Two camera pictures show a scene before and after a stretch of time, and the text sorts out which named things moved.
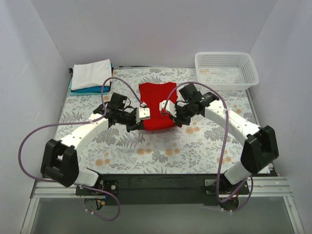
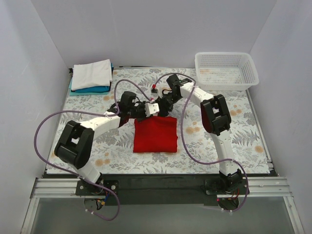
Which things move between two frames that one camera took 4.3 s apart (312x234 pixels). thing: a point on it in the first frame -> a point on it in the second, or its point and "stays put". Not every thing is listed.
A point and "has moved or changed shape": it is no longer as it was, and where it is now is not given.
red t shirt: [152, 94] has moved or changed shape
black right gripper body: [178, 114] -> [163, 107]
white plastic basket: [230, 71] stays put
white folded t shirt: [91, 74] stays put
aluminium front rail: [262, 187] stays put
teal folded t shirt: [94, 90] stays put
